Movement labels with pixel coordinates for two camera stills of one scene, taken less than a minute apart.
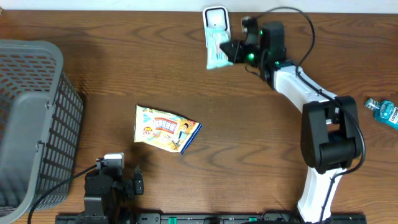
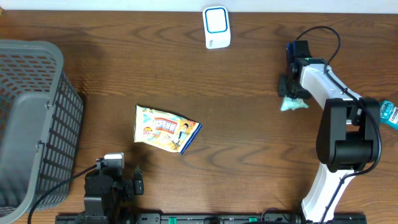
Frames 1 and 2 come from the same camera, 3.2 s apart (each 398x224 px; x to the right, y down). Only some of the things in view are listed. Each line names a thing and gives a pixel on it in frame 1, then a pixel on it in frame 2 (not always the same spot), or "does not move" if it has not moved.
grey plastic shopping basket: [41, 122] does not move
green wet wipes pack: [216, 57] to [293, 104]
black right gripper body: [249, 55] to [290, 89]
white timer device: [216, 17] does not move
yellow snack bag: [163, 130] does not move
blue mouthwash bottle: [384, 111] does not move
